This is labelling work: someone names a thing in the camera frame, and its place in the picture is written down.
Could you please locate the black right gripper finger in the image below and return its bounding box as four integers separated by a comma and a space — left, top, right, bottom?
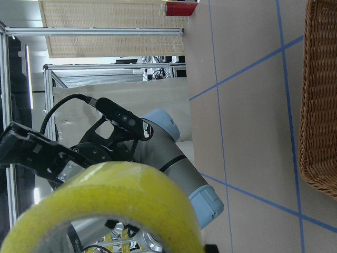
1, 122, 93, 185

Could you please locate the black braided camera cable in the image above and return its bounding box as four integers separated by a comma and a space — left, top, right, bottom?
39, 93, 98, 135

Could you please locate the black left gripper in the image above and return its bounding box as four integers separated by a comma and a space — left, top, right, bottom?
71, 117, 138, 163

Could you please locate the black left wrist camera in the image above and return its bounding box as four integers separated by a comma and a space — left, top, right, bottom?
94, 98, 153, 141

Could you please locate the yellow tape roll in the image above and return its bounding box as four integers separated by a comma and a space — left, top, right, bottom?
1, 162, 204, 252

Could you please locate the red cylinder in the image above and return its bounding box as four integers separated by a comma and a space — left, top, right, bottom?
164, 2, 198, 17

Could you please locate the aluminium frame rail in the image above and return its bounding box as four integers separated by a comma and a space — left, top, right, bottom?
1, 27, 183, 37

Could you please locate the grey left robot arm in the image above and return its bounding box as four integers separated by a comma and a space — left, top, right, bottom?
72, 109, 224, 229

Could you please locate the brown wicker basket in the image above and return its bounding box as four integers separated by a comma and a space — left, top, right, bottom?
298, 1, 336, 200

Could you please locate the beige bamboo blind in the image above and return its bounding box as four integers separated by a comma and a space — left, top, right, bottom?
38, 1, 191, 58

